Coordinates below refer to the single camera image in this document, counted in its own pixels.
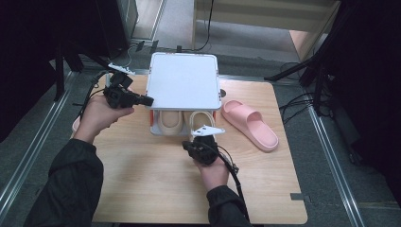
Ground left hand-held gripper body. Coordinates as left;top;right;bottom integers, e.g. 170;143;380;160
103;62;140;110

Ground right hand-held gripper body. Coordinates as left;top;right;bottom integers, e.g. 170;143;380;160
182;125;226;166

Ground cream clog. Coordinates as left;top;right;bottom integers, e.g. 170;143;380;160
188;111;217;141
156;110;184;136

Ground white two-tier shoe rack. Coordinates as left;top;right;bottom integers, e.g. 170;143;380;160
143;51;223;137

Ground pink slipper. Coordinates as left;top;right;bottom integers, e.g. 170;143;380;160
71;115;81;134
220;99;280;152

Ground person's right hand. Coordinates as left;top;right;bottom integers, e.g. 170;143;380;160
193;157;231;193

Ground person's left hand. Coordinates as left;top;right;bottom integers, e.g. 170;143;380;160
73;94;135;145

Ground black metal stand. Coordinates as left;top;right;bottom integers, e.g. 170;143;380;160
51;41;122;102

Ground dark cabinet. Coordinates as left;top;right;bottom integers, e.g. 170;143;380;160
94;0;140;58

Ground black curtain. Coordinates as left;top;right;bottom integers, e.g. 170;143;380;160
0;0;64;143
327;0;401;197

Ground grey tape strip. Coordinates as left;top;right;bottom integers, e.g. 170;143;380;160
289;192;311;202

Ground black tripod stand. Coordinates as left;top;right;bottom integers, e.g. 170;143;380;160
264;46;335;114

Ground light wooden cabinet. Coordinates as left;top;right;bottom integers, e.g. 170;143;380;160
192;0;341;61

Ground left hand-held gripper cable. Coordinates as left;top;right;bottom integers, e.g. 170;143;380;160
78;69;112;119

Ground hand-held gripper cable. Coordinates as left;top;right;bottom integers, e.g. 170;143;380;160
217;145;252;221
78;69;112;119

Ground white floor cable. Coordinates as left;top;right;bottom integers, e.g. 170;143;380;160
121;45;135;69

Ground right hand-held gripper cable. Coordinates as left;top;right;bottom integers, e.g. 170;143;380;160
217;145;252;221

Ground black hanging cable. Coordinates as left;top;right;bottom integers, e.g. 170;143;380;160
188;0;216;53

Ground metal floor rail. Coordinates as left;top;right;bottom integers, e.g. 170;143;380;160
306;103;367;227
0;72;75;218

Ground black floor cables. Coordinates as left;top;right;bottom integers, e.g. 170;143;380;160
278;61;316;124

